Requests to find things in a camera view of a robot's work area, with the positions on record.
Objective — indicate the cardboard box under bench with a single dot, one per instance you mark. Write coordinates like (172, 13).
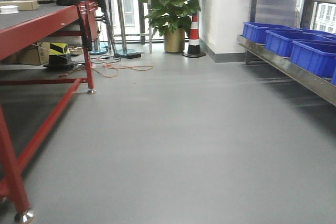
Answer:
(35, 55)

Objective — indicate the flat cardboard box on bench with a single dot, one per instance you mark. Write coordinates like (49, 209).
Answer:
(22, 5)

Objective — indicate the black power adapter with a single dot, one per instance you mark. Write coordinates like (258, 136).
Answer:
(133, 55)

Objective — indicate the orange white traffic cone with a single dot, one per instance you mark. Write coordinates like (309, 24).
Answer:
(194, 50)

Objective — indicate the gold plant pot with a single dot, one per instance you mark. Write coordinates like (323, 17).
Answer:
(174, 42)

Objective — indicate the blue bin far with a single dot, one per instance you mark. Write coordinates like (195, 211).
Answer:
(256, 32)

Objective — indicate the blue bin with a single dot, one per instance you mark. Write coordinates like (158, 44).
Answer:
(256, 32)
(281, 42)
(317, 58)

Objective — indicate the yellow black striped cone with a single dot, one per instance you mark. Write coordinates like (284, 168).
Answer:
(59, 56)

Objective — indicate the metal high table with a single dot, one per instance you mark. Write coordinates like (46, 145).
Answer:
(126, 14)

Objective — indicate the blue bin middle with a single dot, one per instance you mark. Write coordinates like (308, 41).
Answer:
(281, 42)

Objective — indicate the red metal workbench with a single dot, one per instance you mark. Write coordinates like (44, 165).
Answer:
(24, 29)

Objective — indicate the blue bin near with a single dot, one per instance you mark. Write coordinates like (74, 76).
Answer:
(317, 58)

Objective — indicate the white tape roll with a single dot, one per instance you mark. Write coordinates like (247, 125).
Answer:
(9, 9)

